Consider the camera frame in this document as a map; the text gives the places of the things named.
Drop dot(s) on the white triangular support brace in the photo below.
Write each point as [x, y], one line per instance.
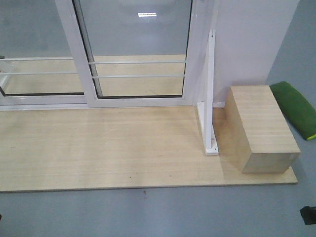
[205, 104]

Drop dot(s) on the fixed white glass panel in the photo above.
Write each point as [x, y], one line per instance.
[36, 63]

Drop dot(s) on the light wooden box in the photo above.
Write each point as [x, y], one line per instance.
[263, 140]

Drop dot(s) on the white partition panel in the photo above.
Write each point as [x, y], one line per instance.
[249, 34]

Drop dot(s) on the green sandbag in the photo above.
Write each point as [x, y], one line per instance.
[296, 109]

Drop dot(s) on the white framed sliding glass door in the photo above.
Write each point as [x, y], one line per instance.
[197, 39]

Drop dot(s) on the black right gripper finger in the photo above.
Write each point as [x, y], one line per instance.
[309, 215]

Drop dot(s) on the light wooden base board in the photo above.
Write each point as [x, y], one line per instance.
[84, 149]

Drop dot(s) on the white bottom door track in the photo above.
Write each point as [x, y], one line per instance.
[42, 107]

